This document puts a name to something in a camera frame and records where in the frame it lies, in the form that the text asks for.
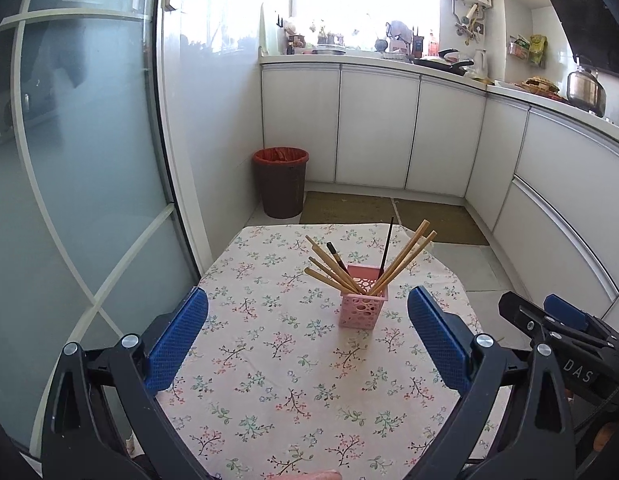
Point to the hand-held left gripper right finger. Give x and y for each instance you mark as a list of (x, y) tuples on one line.
[(439, 345)]

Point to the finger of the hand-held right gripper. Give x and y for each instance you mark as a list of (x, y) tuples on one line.
[(514, 305), (564, 311)]

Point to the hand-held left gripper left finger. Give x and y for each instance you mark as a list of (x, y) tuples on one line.
[(179, 340)]

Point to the pink perforated utensil holder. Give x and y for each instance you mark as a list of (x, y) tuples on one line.
[(359, 310)]

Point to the bundle of wooden chopsticks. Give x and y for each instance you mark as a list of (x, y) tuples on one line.
[(408, 245)]

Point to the black chopstick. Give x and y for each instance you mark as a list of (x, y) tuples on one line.
[(336, 255), (387, 241)]

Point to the floral tablecloth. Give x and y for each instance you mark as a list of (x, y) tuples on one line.
[(269, 360)]

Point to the brown floor mat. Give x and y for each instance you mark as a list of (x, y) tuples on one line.
[(349, 208), (444, 222)]

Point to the frosted glass sliding door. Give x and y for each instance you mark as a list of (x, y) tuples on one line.
[(89, 185)]

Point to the brown trash bin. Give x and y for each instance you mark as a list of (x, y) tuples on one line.
[(282, 190)]

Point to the red trash bag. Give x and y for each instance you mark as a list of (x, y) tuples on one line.
[(262, 158)]

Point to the basket of food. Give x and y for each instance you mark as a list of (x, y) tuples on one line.
[(539, 85)]

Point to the steel kettle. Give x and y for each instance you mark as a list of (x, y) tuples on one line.
[(584, 87)]

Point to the white kitchen base cabinets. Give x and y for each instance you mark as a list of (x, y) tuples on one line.
[(374, 125)]

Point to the white thermos jug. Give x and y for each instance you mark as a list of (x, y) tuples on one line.
[(481, 62)]

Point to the black frying pan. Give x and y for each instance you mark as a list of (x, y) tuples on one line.
[(442, 62)]

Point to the yellow green snack packets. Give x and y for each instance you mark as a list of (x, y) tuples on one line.
[(538, 50)]

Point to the red bottle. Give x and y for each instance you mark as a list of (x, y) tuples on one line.
[(433, 45)]

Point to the dark sauce bottle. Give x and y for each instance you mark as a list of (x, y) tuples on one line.
[(418, 42)]

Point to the grey cloth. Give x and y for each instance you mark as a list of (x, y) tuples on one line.
[(399, 30)]

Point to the black range hood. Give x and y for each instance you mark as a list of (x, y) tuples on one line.
[(589, 5)]

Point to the white cutting board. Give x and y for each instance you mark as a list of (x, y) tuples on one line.
[(269, 30)]

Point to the small potted plants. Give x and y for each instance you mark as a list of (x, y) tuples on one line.
[(329, 36)]

